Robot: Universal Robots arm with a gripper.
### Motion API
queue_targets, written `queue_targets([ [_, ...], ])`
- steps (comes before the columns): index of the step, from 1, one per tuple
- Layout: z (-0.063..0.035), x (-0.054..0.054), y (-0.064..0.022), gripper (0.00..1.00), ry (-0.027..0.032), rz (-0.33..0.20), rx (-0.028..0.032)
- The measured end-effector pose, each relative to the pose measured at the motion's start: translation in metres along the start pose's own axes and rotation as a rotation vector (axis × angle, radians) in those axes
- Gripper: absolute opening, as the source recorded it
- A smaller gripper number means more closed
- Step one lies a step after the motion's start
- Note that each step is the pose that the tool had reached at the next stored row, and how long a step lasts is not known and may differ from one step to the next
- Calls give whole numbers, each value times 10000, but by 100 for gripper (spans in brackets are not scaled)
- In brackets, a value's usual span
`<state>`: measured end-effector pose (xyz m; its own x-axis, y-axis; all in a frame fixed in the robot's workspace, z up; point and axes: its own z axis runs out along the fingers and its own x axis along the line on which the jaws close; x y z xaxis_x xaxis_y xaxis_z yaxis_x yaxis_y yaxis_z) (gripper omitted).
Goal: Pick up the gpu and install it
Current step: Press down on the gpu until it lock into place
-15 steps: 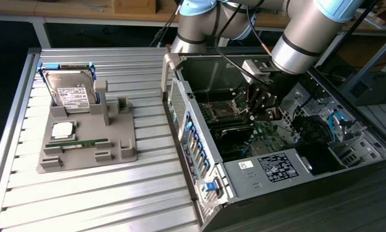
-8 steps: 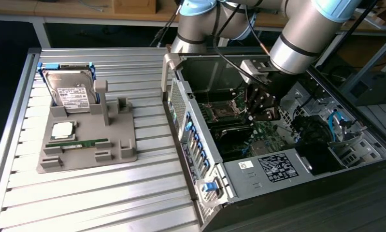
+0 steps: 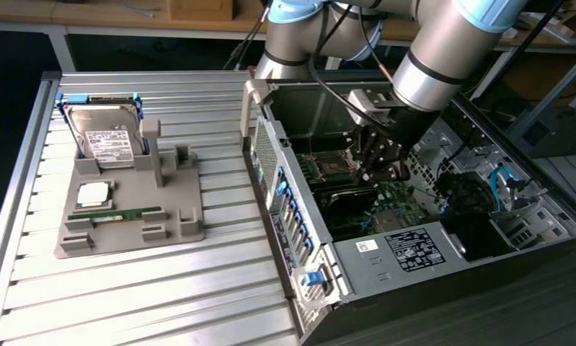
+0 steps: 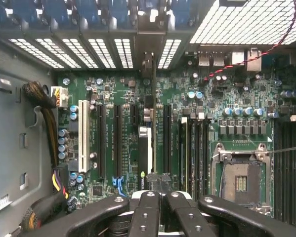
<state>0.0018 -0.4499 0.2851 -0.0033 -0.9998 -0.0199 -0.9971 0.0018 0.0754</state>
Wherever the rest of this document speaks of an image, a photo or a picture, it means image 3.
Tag CPU socket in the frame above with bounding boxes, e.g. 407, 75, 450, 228
311, 152, 353, 182

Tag green RAM stick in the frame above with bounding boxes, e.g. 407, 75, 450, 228
69, 206, 165, 222

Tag green graphics card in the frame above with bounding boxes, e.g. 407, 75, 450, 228
318, 186, 385, 236

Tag grey equipment cabinet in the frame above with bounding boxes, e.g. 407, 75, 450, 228
506, 60, 576, 160

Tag silver CPU chip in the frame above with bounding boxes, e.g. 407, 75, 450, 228
75, 181, 115, 210

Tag blue disk wire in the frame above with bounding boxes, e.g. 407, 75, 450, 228
489, 163, 523, 213

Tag black plastic shroud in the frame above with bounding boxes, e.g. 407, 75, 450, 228
441, 213, 517, 263

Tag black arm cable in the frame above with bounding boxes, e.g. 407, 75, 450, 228
223, 0, 395, 128

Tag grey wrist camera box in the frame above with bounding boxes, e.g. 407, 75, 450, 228
347, 88, 410, 126

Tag black open PC case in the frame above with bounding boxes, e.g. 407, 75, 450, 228
239, 74, 576, 346

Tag closed brown cardboard box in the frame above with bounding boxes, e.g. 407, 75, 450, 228
166, 0, 235, 22

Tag metal disk bay cage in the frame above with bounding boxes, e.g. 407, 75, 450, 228
407, 118, 470, 192

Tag grey parts rack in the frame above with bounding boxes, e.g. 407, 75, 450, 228
54, 118, 207, 260

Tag hard disk in blue carrier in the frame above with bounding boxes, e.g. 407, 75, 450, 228
55, 92, 147, 170

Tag wooden desk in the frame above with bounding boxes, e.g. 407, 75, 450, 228
0, 0, 576, 55

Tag green motherboard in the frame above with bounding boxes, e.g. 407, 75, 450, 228
295, 138, 443, 242

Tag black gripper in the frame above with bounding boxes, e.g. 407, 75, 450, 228
357, 107, 443, 184

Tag black slanted pole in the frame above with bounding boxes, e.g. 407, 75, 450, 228
469, 0, 571, 101

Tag grey power supply unit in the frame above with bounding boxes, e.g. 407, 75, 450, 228
333, 224, 469, 297

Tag grey chipset heatsink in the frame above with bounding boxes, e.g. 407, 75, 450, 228
371, 210, 406, 234

